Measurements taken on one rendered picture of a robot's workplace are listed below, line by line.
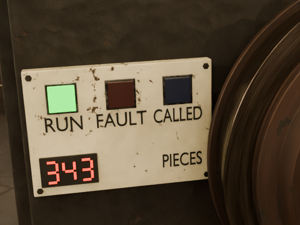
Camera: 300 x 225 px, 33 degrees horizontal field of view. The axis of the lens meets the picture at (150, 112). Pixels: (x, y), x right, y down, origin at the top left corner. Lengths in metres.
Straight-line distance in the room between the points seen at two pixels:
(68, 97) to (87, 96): 0.03
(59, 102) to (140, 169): 0.15
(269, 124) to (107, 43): 0.25
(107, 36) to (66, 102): 0.11
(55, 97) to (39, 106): 0.03
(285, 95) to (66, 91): 0.29
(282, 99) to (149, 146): 0.22
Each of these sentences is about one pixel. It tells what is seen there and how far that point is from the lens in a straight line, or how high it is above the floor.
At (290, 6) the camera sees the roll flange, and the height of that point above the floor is 1.31.
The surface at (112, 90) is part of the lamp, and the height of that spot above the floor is 1.21.
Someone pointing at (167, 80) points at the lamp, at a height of 1.22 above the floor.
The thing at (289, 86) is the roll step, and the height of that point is 1.23.
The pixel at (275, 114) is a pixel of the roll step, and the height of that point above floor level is 1.20.
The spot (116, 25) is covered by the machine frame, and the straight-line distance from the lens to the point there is 0.71.
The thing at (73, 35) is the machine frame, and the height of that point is 1.28.
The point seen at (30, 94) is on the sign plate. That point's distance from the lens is 0.70.
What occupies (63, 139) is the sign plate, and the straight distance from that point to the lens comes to 0.71.
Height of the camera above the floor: 1.36
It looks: 16 degrees down
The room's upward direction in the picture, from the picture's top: 2 degrees counter-clockwise
